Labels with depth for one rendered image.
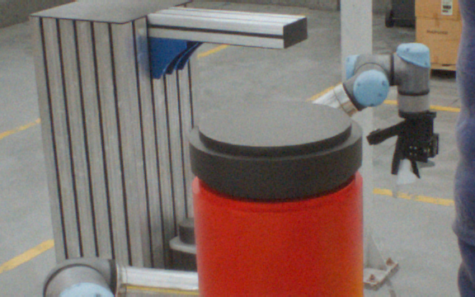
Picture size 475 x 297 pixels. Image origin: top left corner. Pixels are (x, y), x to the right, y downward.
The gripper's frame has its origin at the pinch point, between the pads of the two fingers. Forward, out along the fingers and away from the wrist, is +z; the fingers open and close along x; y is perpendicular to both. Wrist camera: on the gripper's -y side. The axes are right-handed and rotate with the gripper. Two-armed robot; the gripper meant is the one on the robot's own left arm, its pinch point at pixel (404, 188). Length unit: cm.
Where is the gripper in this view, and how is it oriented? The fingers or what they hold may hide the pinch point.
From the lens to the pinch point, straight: 254.8
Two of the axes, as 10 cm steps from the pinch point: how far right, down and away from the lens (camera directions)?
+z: 0.5, 9.5, 3.2
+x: 5.3, -3.0, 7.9
